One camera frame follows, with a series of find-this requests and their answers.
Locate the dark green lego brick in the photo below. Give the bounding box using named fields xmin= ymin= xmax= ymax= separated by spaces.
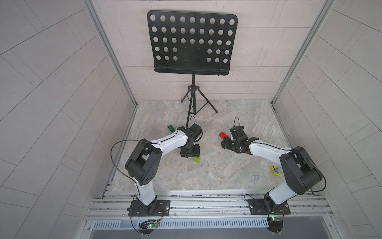
xmin=168 ymin=125 xmax=176 ymax=133

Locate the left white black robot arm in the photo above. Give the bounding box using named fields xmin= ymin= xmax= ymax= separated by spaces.
xmin=125 ymin=123 xmax=203 ymax=207

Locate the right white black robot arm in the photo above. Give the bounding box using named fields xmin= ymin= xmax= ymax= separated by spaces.
xmin=221 ymin=125 xmax=324 ymax=212

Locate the red lego brick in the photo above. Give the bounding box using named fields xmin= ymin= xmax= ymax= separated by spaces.
xmin=219 ymin=132 xmax=230 ymax=138

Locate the yellow clock lego piece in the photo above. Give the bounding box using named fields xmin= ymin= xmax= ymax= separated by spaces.
xmin=271 ymin=166 xmax=281 ymax=176

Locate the left green circuit board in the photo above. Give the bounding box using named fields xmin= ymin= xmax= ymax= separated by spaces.
xmin=138 ymin=220 xmax=160 ymax=235

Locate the green circuit board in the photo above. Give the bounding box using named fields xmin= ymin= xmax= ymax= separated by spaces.
xmin=138 ymin=220 xmax=160 ymax=235
xmin=267 ymin=216 xmax=284 ymax=234

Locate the right green circuit board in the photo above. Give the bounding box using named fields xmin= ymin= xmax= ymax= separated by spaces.
xmin=267 ymin=216 xmax=284 ymax=234

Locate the black perforated music stand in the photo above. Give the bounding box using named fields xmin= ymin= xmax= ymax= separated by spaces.
xmin=147 ymin=9 xmax=239 ymax=129

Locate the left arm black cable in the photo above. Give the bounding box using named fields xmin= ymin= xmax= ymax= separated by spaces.
xmin=110 ymin=139 xmax=141 ymax=183

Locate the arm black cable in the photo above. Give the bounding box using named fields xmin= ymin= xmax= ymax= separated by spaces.
xmin=110 ymin=139 xmax=141 ymax=183
xmin=307 ymin=155 xmax=327 ymax=193

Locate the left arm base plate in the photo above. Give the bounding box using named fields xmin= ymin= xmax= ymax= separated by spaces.
xmin=127 ymin=199 xmax=171 ymax=217

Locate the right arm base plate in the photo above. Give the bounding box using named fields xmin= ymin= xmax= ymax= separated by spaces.
xmin=246 ymin=198 xmax=291 ymax=216

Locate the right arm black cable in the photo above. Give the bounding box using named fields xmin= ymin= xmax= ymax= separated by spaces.
xmin=307 ymin=155 xmax=327 ymax=193

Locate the aluminium mounting rail frame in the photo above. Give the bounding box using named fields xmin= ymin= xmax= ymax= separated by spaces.
xmin=76 ymin=190 xmax=344 ymax=239

